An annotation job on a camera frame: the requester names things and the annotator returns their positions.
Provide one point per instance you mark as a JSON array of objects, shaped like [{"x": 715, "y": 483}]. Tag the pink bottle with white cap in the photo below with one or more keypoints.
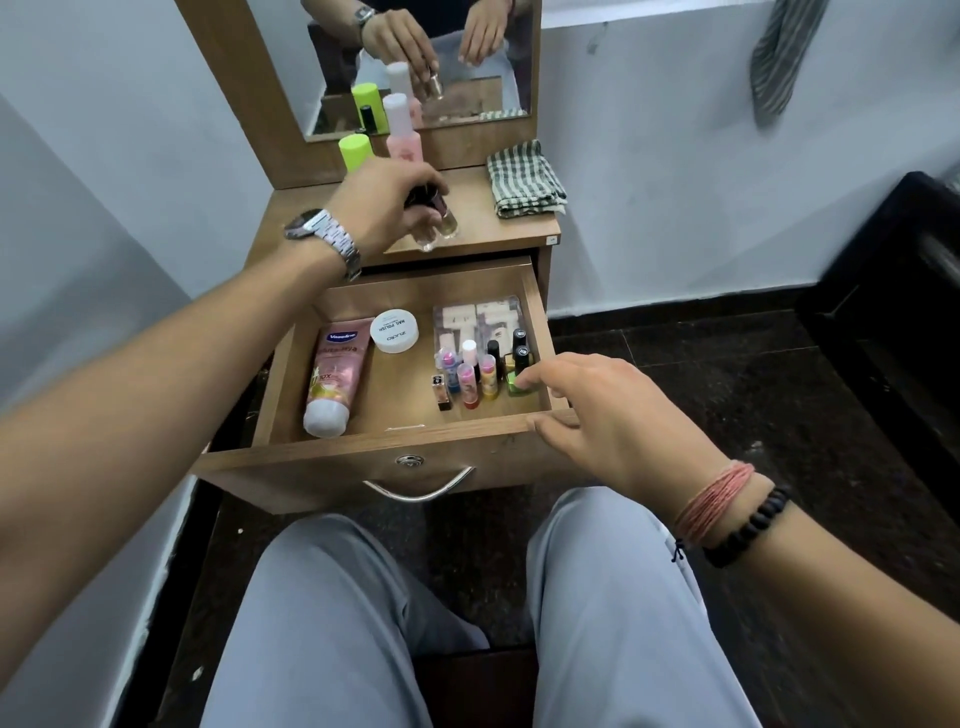
[{"x": 403, "y": 127}]

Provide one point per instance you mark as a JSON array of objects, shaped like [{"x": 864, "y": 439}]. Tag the wooden drawer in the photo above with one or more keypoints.
[{"x": 397, "y": 390}]

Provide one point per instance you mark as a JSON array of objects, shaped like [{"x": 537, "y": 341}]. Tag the person's left forearm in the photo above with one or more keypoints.
[{"x": 150, "y": 420}]

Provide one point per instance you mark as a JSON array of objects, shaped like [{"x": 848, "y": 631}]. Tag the person's right hand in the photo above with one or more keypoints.
[{"x": 637, "y": 427}]

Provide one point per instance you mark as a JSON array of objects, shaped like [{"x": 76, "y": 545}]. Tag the silver metal wristwatch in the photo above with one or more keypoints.
[{"x": 334, "y": 234}]

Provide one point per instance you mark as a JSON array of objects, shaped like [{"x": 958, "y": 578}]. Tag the brown wooden stool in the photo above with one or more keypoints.
[{"x": 476, "y": 694}]

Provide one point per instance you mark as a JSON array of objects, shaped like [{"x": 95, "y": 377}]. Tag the person's right thumb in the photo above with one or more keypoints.
[{"x": 559, "y": 427}]

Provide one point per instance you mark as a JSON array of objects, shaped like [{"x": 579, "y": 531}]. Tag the dressing table mirror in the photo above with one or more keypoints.
[{"x": 330, "y": 45}]

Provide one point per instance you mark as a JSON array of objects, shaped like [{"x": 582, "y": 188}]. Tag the white round jar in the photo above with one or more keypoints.
[{"x": 394, "y": 331}]

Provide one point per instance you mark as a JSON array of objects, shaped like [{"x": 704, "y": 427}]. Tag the clear glass perfume bottle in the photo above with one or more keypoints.
[{"x": 442, "y": 225}]

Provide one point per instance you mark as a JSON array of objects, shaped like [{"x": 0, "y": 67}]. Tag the hanging striped grey cloth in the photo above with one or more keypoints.
[{"x": 784, "y": 60}]

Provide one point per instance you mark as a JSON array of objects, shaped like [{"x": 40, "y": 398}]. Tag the person's left fingers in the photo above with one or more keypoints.
[{"x": 420, "y": 180}]

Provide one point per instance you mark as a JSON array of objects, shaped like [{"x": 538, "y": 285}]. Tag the folded green checked cloth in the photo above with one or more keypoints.
[{"x": 525, "y": 180}]

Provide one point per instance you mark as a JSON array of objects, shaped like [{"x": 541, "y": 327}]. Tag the person's left hand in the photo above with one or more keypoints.
[{"x": 375, "y": 206}]

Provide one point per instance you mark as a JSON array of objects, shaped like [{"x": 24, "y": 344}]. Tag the clear plastic cosmetic box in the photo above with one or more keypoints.
[{"x": 476, "y": 319}]

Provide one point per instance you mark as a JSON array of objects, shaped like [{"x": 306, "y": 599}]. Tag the wooden dressing table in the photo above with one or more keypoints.
[{"x": 247, "y": 97}]

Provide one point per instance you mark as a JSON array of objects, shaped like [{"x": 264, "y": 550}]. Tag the pink lotion tube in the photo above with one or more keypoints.
[{"x": 339, "y": 375}]

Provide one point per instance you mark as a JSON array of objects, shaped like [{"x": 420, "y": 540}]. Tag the silver drawer lock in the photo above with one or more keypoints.
[{"x": 409, "y": 460}]

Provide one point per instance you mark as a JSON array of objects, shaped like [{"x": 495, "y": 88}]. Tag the dark wooden furniture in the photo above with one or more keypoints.
[{"x": 892, "y": 315}]

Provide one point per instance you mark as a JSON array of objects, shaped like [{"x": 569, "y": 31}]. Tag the person's right middle finger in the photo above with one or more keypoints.
[{"x": 589, "y": 360}]

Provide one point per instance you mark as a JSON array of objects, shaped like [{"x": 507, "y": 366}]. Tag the grey trousers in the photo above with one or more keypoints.
[{"x": 615, "y": 615}]

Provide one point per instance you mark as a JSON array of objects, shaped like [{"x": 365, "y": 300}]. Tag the person's right forearm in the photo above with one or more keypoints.
[{"x": 847, "y": 600}]

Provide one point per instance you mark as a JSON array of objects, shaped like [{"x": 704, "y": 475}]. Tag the bottle with green cap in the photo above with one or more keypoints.
[{"x": 355, "y": 152}]

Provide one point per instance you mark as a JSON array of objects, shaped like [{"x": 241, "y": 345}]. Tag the cluster of small cosmetic bottles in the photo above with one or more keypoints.
[{"x": 469, "y": 382}]

